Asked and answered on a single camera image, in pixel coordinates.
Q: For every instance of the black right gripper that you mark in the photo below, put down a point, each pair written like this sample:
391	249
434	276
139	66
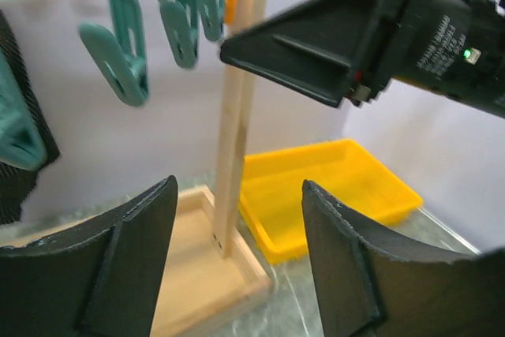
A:
453	48

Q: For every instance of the black hanging underwear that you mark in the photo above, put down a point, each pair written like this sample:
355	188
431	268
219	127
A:
17	184

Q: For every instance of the wooden hanger rack frame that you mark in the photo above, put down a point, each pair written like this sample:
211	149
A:
237	98

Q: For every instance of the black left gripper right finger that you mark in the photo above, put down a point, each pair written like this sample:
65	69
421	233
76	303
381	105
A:
373	281

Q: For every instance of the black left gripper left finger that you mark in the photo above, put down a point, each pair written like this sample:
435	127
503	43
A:
100	277

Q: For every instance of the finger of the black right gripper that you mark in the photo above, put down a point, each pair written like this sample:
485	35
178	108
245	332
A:
319	48

